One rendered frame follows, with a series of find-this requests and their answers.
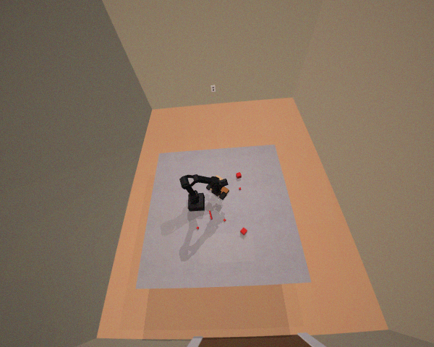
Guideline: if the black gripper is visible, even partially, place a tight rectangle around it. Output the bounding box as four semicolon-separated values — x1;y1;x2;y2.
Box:
206;184;226;200

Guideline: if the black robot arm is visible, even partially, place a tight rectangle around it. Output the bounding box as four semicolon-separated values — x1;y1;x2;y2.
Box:
179;174;229;205

